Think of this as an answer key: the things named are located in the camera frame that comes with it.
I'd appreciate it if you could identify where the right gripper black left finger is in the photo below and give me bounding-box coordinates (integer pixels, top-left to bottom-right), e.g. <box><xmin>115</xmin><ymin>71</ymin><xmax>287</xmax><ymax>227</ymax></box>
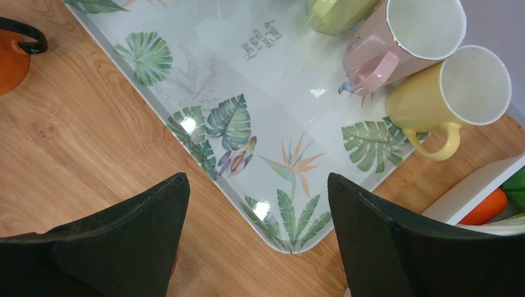
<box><xmin>1</xmin><ymin>173</ymin><xmax>190</xmax><ymax>296</ymax></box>

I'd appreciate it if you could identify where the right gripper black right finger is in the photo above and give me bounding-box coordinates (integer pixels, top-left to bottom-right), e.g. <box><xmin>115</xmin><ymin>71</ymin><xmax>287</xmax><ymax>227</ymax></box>
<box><xmin>328</xmin><ymin>173</ymin><xmax>524</xmax><ymax>296</ymax></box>

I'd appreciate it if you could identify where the pale yellow mug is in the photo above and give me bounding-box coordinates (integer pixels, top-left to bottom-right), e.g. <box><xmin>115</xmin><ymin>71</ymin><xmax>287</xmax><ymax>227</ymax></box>
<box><xmin>386</xmin><ymin>45</ymin><xmax>512</xmax><ymax>161</ymax></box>

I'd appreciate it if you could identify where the pink mug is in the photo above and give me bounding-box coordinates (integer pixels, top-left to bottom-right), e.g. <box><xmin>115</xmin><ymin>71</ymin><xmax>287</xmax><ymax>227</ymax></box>
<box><xmin>341</xmin><ymin>0</ymin><xmax>467</xmax><ymax>96</ymax></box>

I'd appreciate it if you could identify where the orange mug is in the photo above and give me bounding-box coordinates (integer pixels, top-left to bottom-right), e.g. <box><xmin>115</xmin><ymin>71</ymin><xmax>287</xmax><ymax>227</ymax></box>
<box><xmin>1</xmin><ymin>17</ymin><xmax>48</xmax><ymax>94</ymax></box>

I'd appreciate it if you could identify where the light green faceted mug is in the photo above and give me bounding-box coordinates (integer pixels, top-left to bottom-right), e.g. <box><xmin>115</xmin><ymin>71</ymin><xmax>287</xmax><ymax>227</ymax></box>
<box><xmin>306</xmin><ymin>0</ymin><xmax>381</xmax><ymax>35</ymax></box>

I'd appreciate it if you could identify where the white vegetable tub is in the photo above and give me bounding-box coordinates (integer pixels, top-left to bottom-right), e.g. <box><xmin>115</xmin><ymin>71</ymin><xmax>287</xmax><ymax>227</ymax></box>
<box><xmin>422</xmin><ymin>153</ymin><xmax>524</xmax><ymax>236</ymax></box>

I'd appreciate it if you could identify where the orange toy pumpkin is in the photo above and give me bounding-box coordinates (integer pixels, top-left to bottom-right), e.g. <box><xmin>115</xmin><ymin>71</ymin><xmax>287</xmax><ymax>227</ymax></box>
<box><xmin>459</xmin><ymin>188</ymin><xmax>508</xmax><ymax>225</ymax></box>

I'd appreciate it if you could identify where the white napa cabbage toy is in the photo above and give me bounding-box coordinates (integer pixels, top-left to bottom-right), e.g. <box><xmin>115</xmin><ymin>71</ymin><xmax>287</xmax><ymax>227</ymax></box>
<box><xmin>490</xmin><ymin>213</ymin><xmax>524</xmax><ymax>226</ymax></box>

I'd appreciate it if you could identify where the green bok choy toy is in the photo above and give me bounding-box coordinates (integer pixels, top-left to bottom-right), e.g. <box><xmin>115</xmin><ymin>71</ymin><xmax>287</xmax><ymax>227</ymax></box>
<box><xmin>501</xmin><ymin>167</ymin><xmax>524</xmax><ymax>210</ymax></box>

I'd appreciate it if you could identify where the leaf pattern tray mat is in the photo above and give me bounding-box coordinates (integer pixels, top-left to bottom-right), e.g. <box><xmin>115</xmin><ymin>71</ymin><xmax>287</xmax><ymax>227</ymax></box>
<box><xmin>65</xmin><ymin>1</ymin><xmax>413</xmax><ymax>254</ymax></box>

